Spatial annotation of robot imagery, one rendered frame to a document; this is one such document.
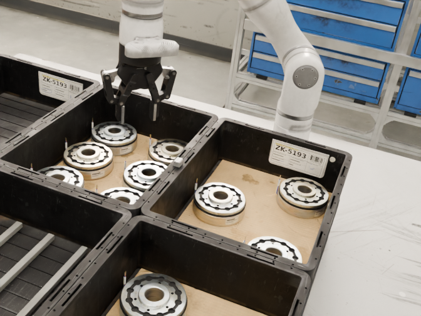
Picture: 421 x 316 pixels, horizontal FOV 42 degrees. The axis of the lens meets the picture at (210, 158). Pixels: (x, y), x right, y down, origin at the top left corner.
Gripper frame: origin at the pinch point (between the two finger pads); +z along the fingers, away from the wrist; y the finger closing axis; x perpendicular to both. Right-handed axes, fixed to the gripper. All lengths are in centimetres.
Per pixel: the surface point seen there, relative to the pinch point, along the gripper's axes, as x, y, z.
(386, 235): 16, -58, 30
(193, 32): -264, -127, 84
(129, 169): -2.7, 0.1, 14.4
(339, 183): 21.0, -34.0, 7.5
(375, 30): -116, -158, 31
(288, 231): 20.6, -25.0, 17.5
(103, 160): -7.4, 4.3, 14.6
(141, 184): 2.5, -0.8, 14.6
